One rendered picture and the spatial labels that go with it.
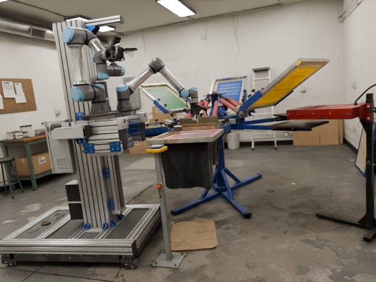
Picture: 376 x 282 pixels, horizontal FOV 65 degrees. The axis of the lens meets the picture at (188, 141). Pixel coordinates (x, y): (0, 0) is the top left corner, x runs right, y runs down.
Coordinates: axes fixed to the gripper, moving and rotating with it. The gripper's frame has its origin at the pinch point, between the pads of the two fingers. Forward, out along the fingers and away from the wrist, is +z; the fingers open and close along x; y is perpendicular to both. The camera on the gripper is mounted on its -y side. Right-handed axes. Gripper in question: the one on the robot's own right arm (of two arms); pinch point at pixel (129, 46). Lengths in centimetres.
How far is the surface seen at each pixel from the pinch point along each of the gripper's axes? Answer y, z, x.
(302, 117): 44, 64, -149
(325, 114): 43, 84, -145
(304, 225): 147, 62, -160
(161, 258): 161, -23, -52
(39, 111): 16, -449, -167
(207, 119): 44, -22, -121
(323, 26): -153, -6, -536
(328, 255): 153, 93, -117
